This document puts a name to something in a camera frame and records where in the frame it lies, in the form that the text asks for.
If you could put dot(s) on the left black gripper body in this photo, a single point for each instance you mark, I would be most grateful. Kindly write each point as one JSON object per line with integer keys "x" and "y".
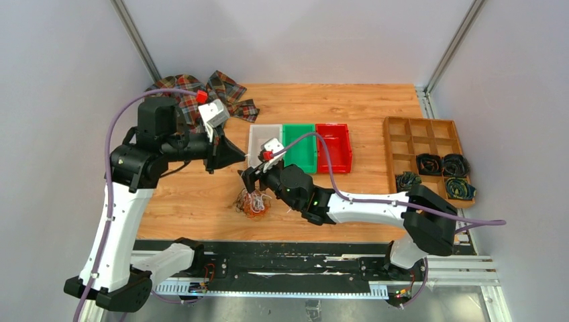
{"x": 197, "y": 145}

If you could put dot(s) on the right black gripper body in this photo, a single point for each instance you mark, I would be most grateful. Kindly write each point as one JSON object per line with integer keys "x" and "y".
{"x": 270, "y": 180}

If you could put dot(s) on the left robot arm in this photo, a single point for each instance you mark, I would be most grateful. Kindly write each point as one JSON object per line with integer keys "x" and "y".
{"x": 132, "y": 173}

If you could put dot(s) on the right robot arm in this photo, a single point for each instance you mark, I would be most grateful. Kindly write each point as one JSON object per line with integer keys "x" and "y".
{"x": 428, "y": 220}

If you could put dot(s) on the green plastic bin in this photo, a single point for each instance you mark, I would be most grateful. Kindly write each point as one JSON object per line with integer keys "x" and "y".
{"x": 303, "y": 154}

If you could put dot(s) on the white plastic bin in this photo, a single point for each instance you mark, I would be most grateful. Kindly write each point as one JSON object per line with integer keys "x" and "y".
{"x": 258, "y": 135}

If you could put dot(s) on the plaid cloth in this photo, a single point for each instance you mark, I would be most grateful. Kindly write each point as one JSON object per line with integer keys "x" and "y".
{"x": 219, "y": 86}

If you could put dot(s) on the red plastic bin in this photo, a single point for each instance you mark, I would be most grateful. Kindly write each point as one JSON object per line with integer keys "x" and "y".
{"x": 337, "y": 139}

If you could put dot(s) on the wooden compartment tray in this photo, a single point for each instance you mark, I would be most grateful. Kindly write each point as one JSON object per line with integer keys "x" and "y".
{"x": 428, "y": 152}

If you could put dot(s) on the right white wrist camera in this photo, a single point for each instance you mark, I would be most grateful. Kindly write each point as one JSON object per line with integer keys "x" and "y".
{"x": 271, "y": 153}

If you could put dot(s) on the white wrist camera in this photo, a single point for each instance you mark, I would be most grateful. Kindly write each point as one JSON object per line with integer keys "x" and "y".
{"x": 214, "y": 114}
{"x": 271, "y": 153}

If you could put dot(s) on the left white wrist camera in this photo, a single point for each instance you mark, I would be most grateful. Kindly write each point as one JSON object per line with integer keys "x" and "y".
{"x": 214, "y": 114}

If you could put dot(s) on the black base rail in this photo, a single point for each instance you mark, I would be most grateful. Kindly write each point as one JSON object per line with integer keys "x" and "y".
{"x": 289, "y": 268}

